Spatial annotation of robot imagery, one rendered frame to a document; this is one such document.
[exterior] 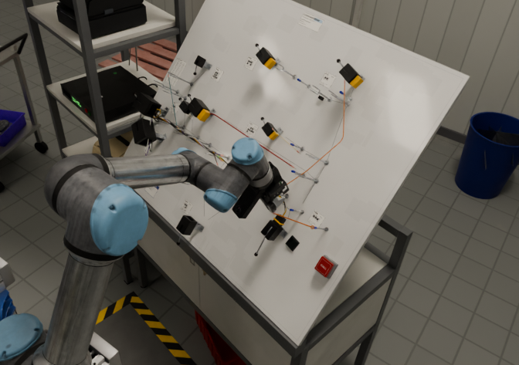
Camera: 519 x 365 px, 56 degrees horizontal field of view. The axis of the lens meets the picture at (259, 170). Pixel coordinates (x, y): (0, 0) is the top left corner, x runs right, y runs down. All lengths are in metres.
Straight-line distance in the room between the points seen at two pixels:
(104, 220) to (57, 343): 0.30
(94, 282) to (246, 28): 1.35
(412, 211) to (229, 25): 2.07
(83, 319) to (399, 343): 2.13
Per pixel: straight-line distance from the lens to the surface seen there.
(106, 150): 2.35
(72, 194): 0.94
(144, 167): 1.14
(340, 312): 1.93
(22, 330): 1.22
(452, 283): 3.28
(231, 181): 1.21
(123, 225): 0.91
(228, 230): 1.89
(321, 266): 1.64
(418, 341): 2.95
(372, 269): 2.10
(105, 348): 1.47
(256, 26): 2.04
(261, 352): 2.08
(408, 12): 4.25
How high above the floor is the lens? 2.35
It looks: 39 degrees down
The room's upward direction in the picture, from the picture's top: 4 degrees clockwise
